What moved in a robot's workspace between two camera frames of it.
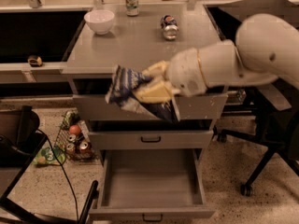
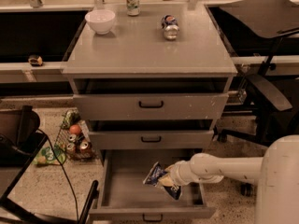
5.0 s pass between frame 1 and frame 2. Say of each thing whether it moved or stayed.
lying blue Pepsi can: stayed
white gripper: moved
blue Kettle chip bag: moved
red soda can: stayed
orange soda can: stayed
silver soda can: stayed
